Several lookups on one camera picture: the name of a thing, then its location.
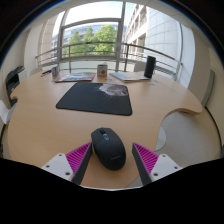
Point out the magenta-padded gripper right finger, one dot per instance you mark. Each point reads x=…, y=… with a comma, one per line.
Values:
x=163, y=165

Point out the light blue magazine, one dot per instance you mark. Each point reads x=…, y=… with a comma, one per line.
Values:
x=129, y=76

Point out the small drink can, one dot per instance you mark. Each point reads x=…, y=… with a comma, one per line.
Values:
x=55, y=72

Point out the metal balcony railing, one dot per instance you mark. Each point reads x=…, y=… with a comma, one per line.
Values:
x=100, y=43

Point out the red magazine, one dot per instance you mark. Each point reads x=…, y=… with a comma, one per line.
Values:
x=76, y=77

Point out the white chair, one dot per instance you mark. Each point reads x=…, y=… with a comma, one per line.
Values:
x=140, y=66
x=5, y=113
x=36, y=71

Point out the black pen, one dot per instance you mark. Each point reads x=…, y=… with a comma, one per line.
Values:
x=46, y=72

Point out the black computer mouse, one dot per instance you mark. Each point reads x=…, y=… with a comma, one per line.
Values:
x=109, y=150

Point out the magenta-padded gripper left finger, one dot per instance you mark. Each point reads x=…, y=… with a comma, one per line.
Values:
x=58, y=165

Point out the black mouse pad with print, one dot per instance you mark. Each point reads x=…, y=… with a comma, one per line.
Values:
x=86, y=100

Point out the black cylindrical bottle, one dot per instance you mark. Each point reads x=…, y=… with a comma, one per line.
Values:
x=150, y=66

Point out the black printer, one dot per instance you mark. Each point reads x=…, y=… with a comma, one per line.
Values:
x=12, y=83

